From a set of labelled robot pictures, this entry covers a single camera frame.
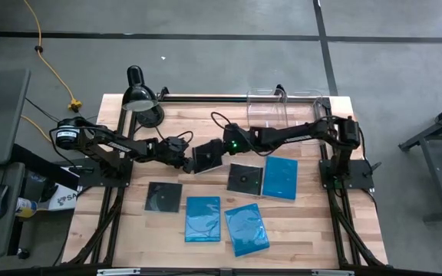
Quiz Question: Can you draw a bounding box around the grey metal table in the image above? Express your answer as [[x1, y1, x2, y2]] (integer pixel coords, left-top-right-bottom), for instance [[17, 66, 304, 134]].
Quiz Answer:
[[397, 96, 442, 224]]

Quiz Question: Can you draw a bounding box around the black right camera cable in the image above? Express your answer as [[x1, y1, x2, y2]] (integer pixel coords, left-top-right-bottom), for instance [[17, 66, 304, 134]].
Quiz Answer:
[[209, 110, 268, 157]]

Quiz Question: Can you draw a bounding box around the clear black CD jewel case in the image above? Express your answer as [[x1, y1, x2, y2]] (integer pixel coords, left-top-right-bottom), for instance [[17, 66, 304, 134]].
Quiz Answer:
[[143, 181, 183, 214], [191, 137, 225, 175], [226, 162, 265, 197]]

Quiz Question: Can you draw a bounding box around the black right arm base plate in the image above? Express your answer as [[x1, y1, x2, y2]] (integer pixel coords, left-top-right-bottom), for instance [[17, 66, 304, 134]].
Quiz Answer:
[[318, 159, 375, 192]]

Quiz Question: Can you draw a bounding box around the yellow extension cord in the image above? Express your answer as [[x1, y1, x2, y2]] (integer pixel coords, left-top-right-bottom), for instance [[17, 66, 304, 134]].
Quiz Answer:
[[21, 0, 84, 114]]

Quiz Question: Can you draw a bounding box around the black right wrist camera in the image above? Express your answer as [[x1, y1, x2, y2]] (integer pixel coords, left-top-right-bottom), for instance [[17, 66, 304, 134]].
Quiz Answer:
[[223, 123, 242, 140]]

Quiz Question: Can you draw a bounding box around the silver aluminium bracket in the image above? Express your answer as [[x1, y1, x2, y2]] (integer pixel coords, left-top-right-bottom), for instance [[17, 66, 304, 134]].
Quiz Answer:
[[311, 269, 355, 276], [96, 268, 142, 276]]

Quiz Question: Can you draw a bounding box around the black aluminium table frame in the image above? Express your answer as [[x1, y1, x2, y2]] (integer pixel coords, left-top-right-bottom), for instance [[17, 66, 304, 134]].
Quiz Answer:
[[63, 84, 389, 269]]

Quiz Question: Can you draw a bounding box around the clear plastic bin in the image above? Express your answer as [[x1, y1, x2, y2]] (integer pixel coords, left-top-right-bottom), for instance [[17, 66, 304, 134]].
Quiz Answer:
[[246, 87, 288, 131], [284, 88, 325, 130]]

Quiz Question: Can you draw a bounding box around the blue plastic disc case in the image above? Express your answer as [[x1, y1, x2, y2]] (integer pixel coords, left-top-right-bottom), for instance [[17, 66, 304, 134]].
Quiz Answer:
[[184, 195, 222, 244], [262, 155, 299, 202], [223, 202, 271, 258]]

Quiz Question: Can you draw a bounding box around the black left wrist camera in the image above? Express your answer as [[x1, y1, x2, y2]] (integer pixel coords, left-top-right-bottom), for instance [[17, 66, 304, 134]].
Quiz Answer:
[[166, 135, 190, 153]]

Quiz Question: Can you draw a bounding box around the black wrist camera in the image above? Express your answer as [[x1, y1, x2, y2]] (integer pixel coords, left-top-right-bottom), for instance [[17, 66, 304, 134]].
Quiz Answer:
[[223, 123, 242, 140], [166, 135, 190, 153]]

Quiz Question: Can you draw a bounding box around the thin black cable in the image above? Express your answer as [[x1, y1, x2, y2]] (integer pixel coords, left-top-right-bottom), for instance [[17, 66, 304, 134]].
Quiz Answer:
[[25, 97, 59, 123]]

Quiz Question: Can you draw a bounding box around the black left camera cable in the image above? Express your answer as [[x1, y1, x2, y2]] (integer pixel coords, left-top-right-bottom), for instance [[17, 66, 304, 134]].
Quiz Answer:
[[155, 130, 194, 154]]

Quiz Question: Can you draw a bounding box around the black desk lamp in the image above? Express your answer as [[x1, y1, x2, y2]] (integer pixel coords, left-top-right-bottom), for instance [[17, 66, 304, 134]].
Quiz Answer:
[[120, 64, 166, 129]]

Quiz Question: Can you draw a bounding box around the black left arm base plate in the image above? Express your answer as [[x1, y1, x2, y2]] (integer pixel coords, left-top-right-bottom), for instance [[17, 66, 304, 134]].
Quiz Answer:
[[58, 156, 134, 189]]

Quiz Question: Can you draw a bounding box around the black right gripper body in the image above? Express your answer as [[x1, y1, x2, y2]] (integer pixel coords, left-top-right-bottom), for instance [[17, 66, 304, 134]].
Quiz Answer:
[[222, 122, 254, 156]]

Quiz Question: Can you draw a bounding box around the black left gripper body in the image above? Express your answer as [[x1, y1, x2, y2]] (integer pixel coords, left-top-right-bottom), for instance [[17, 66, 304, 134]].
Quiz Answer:
[[154, 135, 192, 170]]

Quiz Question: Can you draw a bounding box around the black camera cable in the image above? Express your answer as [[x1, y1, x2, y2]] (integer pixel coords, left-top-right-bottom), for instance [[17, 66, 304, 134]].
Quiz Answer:
[[209, 110, 268, 157], [155, 130, 194, 154]]

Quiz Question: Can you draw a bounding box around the yellow power cable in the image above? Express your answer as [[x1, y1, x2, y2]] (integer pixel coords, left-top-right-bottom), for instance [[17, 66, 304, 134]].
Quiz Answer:
[[20, 114, 53, 143]]

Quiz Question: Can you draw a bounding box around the yellow white can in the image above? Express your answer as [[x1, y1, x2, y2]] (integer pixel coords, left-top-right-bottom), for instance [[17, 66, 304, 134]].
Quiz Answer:
[[15, 197, 38, 219]]

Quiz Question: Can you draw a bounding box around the white printed box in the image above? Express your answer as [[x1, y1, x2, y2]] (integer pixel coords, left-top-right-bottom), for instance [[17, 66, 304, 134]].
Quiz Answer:
[[48, 182, 81, 212]]

